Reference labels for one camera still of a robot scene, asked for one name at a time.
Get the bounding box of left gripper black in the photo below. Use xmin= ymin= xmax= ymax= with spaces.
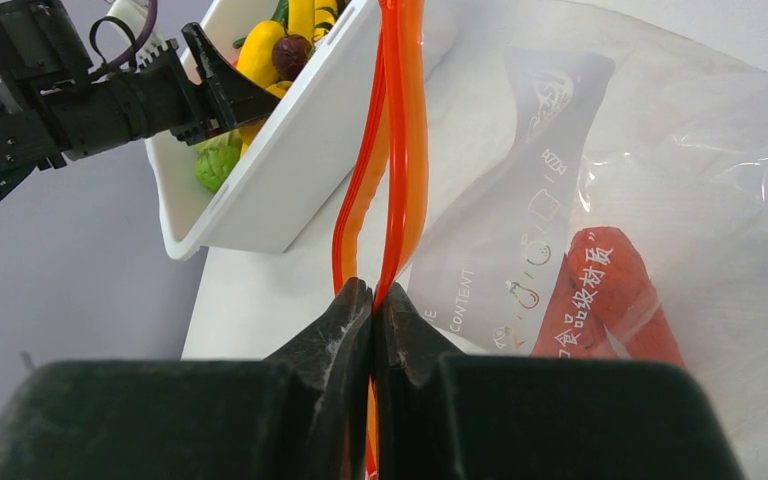
xmin=112 ymin=22 xmax=279 ymax=145

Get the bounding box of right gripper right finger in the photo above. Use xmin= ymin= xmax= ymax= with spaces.
xmin=373 ymin=285 xmax=743 ymax=479

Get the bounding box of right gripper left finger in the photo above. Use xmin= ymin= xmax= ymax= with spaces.
xmin=0 ymin=278 xmax=373 ymax=479

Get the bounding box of clear zip bag red zipper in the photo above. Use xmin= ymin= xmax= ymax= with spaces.
xmin=330 ymin=0 xmax=768 ymax=480

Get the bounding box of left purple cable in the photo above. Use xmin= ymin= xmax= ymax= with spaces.
xmin=88 ymin=0 xmax=160 ymax=74

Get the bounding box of yellow banana bunch toy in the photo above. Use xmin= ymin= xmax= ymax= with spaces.
xmin=287 ymin=0 xmax=341 ymax=44

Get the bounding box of yellow mango toy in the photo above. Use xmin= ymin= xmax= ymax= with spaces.
xmin=236 ymin=20 xmax=285 ymax=88

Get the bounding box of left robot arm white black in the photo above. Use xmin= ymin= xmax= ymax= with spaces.
xmin=0 ymin=1 xmax=278 ymax=202

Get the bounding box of white plastic bin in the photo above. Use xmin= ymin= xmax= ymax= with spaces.
xmin=145 ymin=1 xmax=380 ymax=260

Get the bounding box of green cabbage toy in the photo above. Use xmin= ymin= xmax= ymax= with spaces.
xmin=194 ymin=129 xmax=243 ymax=154
xmin=194 ymin=145 xmax=241 ymax=193

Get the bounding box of green cabbage toy upper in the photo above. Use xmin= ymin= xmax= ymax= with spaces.
xmin=194 ymin=129 xmax=243 ymax=154

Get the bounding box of green cabbage toy lower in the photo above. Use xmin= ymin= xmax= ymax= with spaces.
xmin=194 ymin=145 xmax=241 ymax=193

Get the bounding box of dark purple plum toy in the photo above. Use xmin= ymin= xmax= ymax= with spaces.
xmin=272 ymin=34 xmax=313 ymax=81

